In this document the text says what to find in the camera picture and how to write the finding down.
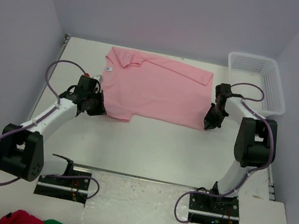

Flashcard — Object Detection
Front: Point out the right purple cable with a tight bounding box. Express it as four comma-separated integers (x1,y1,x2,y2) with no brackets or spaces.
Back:
172,74,284,224

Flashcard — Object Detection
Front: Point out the white plastic basket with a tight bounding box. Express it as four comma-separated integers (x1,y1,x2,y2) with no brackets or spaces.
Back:
228,52,285,117

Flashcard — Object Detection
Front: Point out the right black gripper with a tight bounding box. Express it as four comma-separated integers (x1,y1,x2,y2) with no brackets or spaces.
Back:
203,103,229,134

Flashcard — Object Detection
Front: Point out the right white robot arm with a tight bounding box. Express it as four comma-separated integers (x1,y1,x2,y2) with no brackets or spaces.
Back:
196,83,278,213

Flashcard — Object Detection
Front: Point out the pink t shirt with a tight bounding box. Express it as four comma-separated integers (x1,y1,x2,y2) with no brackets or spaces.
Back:
102,47,213,130

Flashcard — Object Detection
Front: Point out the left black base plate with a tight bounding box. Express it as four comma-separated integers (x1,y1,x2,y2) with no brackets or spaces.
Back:
33,176,90,204

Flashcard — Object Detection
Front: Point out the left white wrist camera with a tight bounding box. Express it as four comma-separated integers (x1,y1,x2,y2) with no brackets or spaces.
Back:
85,73,103,84

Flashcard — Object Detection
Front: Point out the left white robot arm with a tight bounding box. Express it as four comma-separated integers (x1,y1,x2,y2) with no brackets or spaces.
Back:
0,75,106,186

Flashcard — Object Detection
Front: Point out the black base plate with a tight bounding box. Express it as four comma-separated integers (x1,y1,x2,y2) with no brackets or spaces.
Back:
187,193,240,224
33,176,90,204

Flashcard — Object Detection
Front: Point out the red folded t shirt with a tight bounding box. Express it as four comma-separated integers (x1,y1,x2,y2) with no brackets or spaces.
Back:
0,210,43,224

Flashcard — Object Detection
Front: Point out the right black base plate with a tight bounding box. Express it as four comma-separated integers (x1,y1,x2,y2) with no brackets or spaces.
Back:
187,193,240,224

